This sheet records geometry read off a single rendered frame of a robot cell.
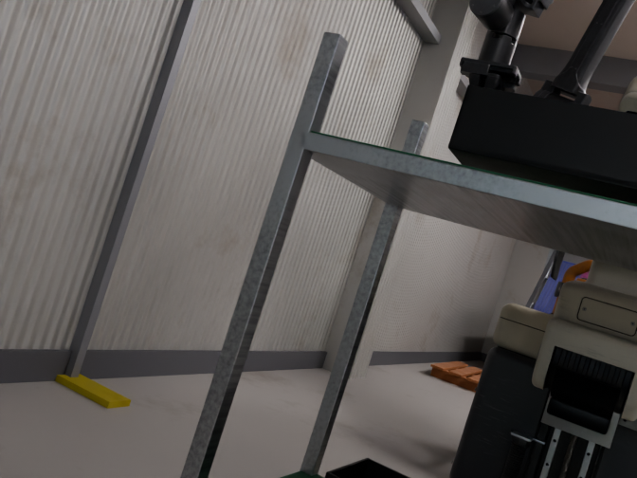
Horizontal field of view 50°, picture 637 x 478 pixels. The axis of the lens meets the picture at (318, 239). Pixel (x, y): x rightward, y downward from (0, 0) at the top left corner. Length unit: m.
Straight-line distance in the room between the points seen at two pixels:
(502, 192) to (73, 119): 1.89
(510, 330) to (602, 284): 0.34
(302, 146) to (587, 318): 0.84
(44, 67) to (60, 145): 0.27
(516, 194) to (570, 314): 0.75
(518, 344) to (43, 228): 1.64
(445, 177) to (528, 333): 1.01
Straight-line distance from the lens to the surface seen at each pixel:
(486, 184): 0.90
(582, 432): 1.77
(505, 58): 1.27
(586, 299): 1.60
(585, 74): 1.61
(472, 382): 6.46
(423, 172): 0.92
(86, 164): 2.62
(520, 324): 1.87
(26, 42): 2.39
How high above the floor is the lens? 0.78
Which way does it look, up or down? 1 degrees up
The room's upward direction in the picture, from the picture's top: 18 degrees clockwise
